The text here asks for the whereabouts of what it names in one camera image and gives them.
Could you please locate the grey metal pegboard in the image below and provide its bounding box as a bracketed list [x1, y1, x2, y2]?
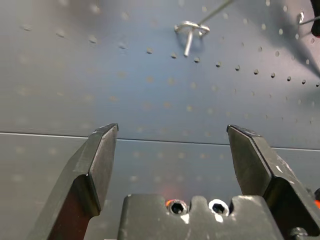
[0, 0, 320, 226]

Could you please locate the silver peg hook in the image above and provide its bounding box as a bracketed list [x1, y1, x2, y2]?
[174, 0, 237, 58]

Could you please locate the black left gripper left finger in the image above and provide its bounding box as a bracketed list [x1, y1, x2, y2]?
[26, 123, 119, 240]

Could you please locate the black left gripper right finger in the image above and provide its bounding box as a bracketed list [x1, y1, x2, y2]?
[226, 124, 320, 237]

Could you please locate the silver wire loop holder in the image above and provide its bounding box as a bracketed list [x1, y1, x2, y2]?
[296, 11, 320, 25]

